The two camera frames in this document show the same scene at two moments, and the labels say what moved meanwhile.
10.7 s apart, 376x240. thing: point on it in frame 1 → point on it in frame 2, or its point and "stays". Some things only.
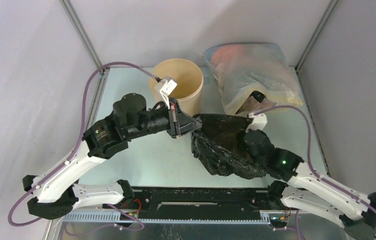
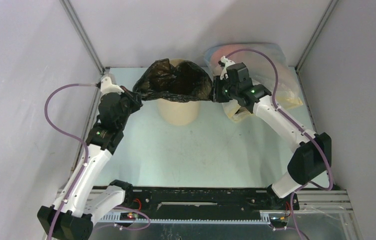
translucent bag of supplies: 254,77 stays
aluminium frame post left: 84,34 stays
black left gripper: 179,123 → 136,99
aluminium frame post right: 315,36 stays
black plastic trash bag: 219,143 → 183,81
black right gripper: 258,96 → 216,94
